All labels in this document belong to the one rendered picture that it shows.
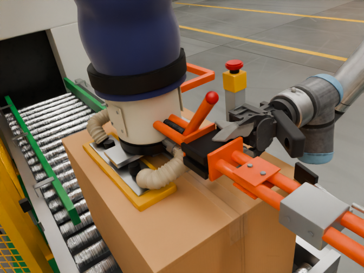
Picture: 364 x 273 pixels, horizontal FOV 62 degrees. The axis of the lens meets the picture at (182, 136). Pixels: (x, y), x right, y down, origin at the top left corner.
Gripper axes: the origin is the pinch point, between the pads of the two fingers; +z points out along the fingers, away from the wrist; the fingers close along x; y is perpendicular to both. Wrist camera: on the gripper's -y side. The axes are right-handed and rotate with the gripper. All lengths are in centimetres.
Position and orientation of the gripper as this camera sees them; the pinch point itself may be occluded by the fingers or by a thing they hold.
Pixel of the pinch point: (221, 156)
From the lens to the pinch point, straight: 56.9
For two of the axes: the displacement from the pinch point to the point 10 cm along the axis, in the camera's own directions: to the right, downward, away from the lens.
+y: -5.8, -3.7, 7.3
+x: -1.3, -8.4, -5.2
